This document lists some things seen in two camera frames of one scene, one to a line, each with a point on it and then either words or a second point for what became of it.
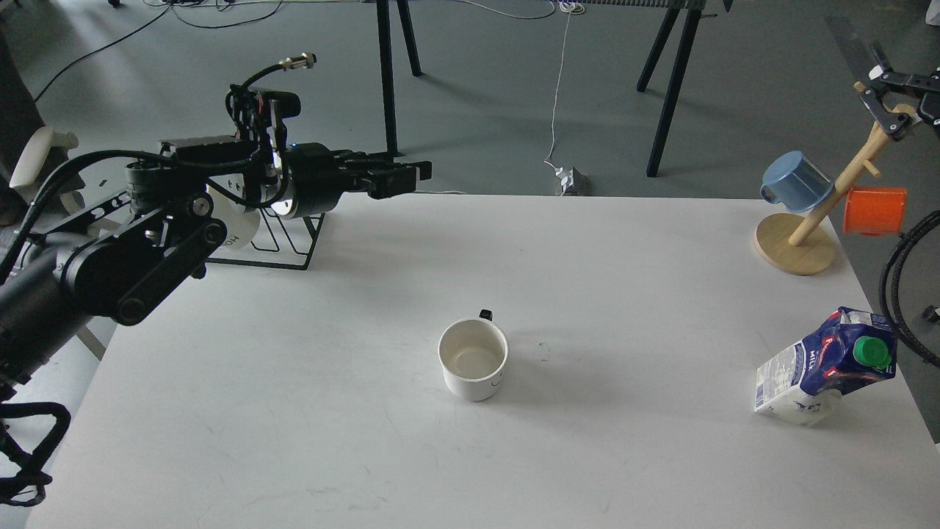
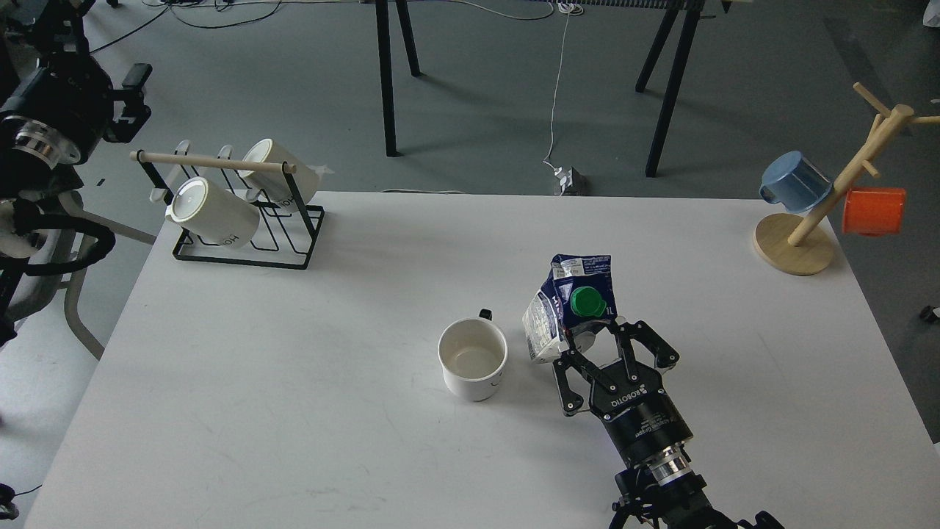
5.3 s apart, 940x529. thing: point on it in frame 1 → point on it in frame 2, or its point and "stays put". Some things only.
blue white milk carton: x=797 y=384 → x=577 y=295
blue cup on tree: x=791 y=178 stays put
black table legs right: x=686 y=37 stays put
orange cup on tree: x=874 y=211 stays put
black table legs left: x=386 y=63 stays put
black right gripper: x=886 y=75 → x=640 y=415
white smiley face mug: x=473 y=353 stays put
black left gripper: x=313 y=179 → x=73 y=92
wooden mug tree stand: x=799 y=244 stays put
